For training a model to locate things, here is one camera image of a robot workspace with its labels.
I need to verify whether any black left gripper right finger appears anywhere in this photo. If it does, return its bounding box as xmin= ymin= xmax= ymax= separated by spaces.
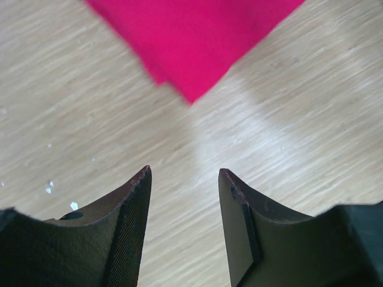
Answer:
xmin=218 ymin=169 xmax=382 ymax=286

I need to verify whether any pink red t shirt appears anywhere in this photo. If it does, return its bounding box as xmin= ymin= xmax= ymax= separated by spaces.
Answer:
xmin=89 ymin=0 xmax=302 ymax=103

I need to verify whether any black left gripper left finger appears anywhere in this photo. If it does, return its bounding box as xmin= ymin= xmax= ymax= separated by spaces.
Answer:
xmin=1 ymin=166 xmax=152 ymax=286

